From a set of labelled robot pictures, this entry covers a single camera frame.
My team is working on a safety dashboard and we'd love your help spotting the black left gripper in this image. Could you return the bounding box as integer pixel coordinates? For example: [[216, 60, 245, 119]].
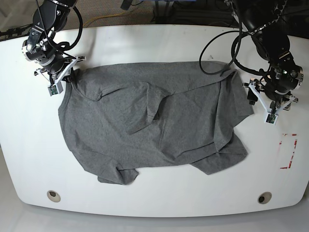
[[247, 84, 291, 106]]

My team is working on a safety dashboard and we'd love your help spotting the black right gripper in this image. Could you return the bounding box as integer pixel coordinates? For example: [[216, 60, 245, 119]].
[[48, 58, 81, 85]]

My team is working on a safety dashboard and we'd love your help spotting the grey T-shirt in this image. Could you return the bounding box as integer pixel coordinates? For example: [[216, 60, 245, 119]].
[[58, 61, 253, 185]]

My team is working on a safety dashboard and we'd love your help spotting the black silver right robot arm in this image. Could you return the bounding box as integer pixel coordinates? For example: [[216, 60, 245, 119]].
[[22, 0, 83, 85]]

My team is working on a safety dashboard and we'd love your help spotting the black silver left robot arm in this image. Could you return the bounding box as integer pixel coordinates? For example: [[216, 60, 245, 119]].
[[225, 0, 303, 107]]

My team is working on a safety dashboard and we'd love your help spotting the red tape rectangle marking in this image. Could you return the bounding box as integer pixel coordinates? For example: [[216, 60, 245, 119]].
[[278, 133, 298, 170]]

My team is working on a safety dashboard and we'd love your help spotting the black tripod stand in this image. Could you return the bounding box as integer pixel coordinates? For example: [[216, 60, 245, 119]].
[[0, 24, 32, 41]]

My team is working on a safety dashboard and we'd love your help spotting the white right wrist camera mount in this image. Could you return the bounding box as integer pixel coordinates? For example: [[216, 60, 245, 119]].
[[34, 56, 86, 96]]

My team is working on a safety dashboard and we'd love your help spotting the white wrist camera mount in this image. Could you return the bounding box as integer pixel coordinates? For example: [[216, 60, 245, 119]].
[[242, 78, 298, 125], [34, 56, 86, 96]]

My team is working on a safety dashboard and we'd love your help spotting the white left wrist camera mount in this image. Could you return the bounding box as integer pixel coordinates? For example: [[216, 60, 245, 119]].
[[242, 78, 298, 125]]

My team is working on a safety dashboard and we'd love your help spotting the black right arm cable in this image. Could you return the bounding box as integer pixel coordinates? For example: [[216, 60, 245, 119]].
[[36, 0, 84, 58]]

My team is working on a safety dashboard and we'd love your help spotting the yellow floor cable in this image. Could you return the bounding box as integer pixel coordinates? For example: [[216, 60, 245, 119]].
[[83, 9, 126, 29]]

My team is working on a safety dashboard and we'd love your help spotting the right table cable grommet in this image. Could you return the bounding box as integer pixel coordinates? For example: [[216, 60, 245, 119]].
[[257, 192, 272, 204]]

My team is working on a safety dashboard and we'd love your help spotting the table cable grommet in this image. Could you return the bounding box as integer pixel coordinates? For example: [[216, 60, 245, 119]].
[[47, 190, 61, 203], [257, 192, 272, 204]]

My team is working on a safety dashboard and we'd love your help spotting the left table cable grommet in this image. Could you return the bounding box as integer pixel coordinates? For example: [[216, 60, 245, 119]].
[[47, 190, 61, 203]]

